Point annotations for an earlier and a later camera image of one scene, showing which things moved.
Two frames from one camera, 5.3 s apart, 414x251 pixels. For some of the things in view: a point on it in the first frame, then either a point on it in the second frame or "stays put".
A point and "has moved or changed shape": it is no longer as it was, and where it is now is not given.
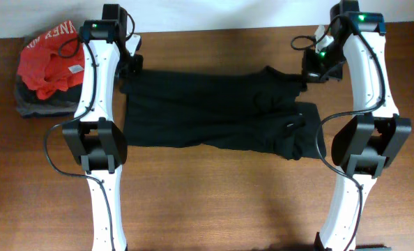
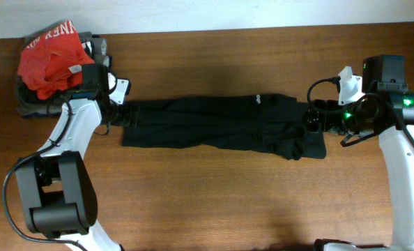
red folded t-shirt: (53, 62) stays put
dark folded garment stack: (28, 104) stays put
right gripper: (311, 74) to (329, 123)
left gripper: (136, 70) to (130, 113)
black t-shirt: (254, 108) has moved or changed shape
